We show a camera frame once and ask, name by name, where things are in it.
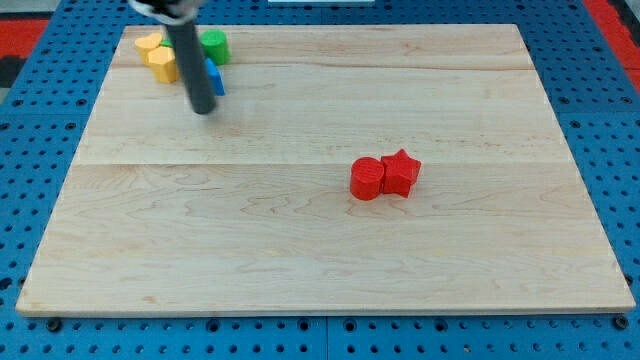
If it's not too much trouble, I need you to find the red cylinder block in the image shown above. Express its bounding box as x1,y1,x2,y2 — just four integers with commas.
350,157,385,201

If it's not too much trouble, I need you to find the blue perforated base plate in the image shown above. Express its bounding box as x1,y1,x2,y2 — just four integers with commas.
1,0,639,359

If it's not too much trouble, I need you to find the green cylinder block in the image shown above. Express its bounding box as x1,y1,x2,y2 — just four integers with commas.
199,29,231,65

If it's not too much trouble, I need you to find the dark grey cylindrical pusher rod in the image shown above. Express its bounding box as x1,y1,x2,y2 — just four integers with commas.
165,20,216,115

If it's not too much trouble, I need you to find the green block behind rod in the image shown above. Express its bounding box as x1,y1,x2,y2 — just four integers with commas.
160,38,173,48

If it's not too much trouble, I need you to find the yellow hexagon block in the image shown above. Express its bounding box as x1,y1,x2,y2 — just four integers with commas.
147,47,179,83

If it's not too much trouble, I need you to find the red star block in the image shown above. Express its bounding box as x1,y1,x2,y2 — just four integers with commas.
381,149,422,198

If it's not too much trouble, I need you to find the blue block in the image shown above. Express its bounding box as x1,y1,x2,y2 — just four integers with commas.
205,58,225,96

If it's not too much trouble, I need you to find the wooden board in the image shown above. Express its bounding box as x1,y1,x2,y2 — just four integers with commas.
16,24,635,318

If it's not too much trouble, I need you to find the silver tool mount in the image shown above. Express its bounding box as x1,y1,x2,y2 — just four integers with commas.
128,0,206,25

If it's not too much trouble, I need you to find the yellow heart block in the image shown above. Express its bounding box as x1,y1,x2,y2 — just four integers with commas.
134,32,163,66

